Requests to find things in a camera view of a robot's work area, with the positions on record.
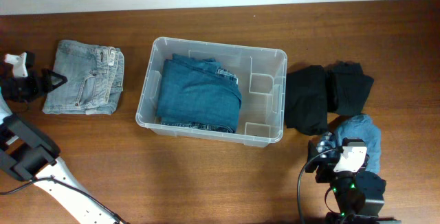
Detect light blue jeans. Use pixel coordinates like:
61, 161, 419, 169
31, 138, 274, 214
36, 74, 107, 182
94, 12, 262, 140
43, 40, 124, 115

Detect dark blue jeans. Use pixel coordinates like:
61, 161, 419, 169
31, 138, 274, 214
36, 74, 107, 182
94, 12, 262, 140
156, 54, 242, 133

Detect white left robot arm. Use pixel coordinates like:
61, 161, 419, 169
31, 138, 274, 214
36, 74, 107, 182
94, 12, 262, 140
1, 69, 126, 224

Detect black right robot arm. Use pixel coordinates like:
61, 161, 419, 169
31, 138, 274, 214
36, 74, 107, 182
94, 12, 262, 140
300, 138, 401, 224

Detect blue folded cloth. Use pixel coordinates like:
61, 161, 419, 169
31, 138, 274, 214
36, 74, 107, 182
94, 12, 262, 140
317, 114, 382, 175

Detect black folded garment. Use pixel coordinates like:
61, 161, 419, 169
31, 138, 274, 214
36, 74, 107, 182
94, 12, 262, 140
284, 62, 374, 136

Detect clear plastic storage bin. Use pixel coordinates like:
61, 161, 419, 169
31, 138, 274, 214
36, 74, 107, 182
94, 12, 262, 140
135, 37, 287, 148

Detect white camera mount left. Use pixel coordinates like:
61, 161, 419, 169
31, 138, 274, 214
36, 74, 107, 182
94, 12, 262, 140
4, 52, 35, 78

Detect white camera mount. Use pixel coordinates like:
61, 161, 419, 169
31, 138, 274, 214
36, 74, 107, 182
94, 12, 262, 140
4, 52, 35, 78
333, 138, 367, 173

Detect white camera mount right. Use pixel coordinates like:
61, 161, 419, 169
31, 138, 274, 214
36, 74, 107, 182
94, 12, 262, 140
333, 138, 367, 173

